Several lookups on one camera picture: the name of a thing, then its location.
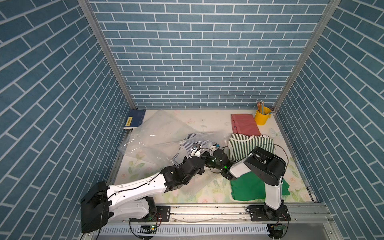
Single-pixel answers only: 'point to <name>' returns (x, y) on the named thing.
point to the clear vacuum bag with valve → (158, 140)
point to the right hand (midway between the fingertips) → (196, 156)
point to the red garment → (245, 124)
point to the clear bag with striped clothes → (203, 182)
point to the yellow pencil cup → (260, 118)
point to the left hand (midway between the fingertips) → (205, 159)
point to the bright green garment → (251, 186)
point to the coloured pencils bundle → (260, 106)
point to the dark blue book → (136, 118)
